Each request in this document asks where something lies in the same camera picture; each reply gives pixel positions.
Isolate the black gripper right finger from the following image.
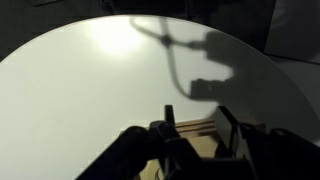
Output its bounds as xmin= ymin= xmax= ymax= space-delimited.
xmin=213 ymin=105 xmax=320 ymax=180

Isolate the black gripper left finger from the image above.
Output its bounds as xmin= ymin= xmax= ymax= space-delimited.
xmin=75 ymin=104 xmax=204 ymax=180

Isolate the wooden slatted box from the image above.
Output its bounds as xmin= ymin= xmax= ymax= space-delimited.
xmin=139 ymin=118 xmax=268 ymax=180

